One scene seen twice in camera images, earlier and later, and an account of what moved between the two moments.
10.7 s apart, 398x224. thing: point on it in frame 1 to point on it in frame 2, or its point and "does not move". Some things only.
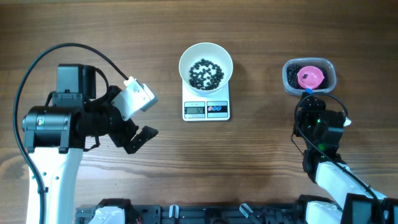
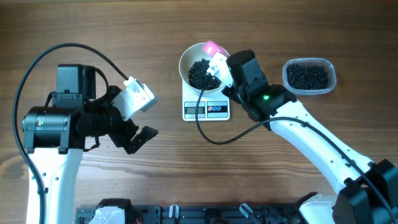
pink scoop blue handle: x=310 y=77 to x=210 y=47
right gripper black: x=313 y=108 to x=231 y=91
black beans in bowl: x=205 y=75 does not move
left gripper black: x=121 y=139 does not move
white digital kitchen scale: x=214 y=107 does not move
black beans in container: x=292 y=78 does not move
